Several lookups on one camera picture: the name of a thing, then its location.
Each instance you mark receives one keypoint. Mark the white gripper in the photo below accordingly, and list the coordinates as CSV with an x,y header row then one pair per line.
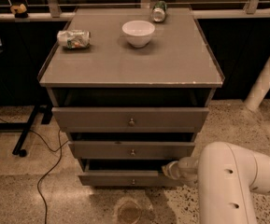
x,y
183,168

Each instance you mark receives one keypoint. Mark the grey bottom drawer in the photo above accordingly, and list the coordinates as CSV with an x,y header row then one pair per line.
x,y
125,173

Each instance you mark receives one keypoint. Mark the grey drawer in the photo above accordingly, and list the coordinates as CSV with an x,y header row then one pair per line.
x,y
125,173
130,119
126,150

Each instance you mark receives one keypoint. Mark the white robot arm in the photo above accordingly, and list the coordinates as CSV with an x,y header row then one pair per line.
x,y
225,175

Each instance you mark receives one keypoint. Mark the grey drawer cabinet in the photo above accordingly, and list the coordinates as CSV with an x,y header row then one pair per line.
x,y
175,69

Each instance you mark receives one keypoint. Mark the grey middle drawer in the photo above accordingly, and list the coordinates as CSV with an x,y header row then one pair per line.
x,y
126,150

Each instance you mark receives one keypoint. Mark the grey top drawer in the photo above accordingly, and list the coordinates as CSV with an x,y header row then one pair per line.
x,y
130,119

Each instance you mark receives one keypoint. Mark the white ceramic bowl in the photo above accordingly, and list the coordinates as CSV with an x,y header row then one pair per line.
x,y
138,33

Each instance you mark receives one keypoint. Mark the white diagonal pipe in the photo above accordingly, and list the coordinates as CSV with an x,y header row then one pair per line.
x,y
259,89

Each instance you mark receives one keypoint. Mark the crushed white green can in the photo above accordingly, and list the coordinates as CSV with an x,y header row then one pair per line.
x,y
74,39

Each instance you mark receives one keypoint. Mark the green soda can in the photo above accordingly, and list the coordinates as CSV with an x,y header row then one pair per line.
x,y
158,13

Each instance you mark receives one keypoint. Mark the metal window railing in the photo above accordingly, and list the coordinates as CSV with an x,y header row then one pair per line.
x,y
59,6

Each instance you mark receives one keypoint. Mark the yellow black object on ledge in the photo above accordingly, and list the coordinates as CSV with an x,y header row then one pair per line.
x,y
19,11

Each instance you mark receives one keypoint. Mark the black desk leg frame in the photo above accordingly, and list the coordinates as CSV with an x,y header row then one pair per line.
x,y
25,127

